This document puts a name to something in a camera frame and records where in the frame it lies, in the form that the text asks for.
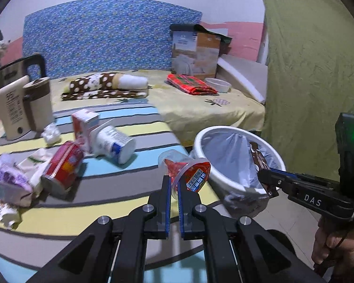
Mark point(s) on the white snack packet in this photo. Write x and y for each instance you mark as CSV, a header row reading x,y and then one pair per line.
x,y
37,168

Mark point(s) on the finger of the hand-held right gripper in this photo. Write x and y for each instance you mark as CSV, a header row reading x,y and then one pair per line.
x,y
273,181
286,173

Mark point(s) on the white foam board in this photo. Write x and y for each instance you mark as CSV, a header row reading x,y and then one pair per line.
x,y
244,76

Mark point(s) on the white yogurt cup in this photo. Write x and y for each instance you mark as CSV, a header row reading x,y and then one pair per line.
x,y
113,144

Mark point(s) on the beige electric kettle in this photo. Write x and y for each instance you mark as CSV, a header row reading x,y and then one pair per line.
x,y
17,109

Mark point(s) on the white round waste bin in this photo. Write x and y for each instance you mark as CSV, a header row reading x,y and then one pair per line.
x,y
224,179

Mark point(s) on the crumpled white tissue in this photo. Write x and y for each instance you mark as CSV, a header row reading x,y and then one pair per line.
x,y
50,134

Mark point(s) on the brown snack wrapper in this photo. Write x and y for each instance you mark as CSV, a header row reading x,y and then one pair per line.
x,y
259,156

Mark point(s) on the person's right hand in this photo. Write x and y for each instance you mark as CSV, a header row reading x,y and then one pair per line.
x,y
327,241

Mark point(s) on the green curtain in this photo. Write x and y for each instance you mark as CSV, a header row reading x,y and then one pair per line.
x,y
306,64

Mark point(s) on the yellow bedsheet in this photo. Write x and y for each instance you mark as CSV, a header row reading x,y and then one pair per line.
x,y
200,109

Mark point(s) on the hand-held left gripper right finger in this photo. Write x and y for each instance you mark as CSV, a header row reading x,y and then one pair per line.
x,y
181,212

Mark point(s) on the blue patterned mattress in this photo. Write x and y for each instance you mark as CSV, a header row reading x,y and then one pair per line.
x,y
106,35

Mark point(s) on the translucent bin liner bag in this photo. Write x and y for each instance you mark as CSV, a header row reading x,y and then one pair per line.
x,y
233,156

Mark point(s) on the purple snack packet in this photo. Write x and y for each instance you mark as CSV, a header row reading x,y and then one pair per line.
x,y
11,179

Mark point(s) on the red and white milk carton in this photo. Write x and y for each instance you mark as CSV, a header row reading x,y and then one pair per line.
x,y
84,123

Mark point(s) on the printed cardboard box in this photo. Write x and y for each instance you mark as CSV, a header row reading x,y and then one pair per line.
x,y
191,53

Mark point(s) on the striped sheet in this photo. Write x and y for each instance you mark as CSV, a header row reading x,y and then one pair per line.
x,y
106,188

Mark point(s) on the red can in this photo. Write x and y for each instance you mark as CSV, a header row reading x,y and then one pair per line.
x,y
63,165

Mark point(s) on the white ceramic bowl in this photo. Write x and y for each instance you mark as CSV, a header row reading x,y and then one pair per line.
x,y
219,85

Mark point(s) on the white squeezed tube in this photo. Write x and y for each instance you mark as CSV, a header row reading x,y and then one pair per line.
x,y
6,213

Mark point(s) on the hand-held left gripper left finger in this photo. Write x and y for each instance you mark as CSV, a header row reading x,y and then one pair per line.
x,y
166,209

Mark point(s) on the clear plastic cup red lid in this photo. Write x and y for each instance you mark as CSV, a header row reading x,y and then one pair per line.
x,y
188,174

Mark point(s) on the brown polka dot blanket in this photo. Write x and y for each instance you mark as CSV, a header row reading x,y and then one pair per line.
x,y
91,85

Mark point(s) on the red plaid cloth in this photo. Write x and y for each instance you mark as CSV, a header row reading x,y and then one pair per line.
x,y
191,84

